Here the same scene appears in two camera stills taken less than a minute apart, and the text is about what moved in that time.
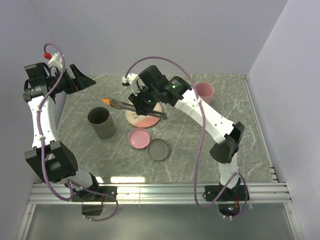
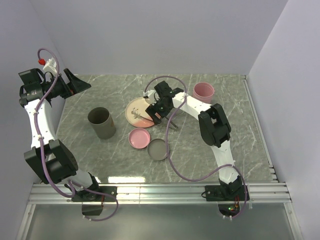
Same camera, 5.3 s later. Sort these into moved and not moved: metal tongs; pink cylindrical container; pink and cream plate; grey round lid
Moved: metal tongs
Not moved: pink cylindrical container; grey round lid; pink and cream plate
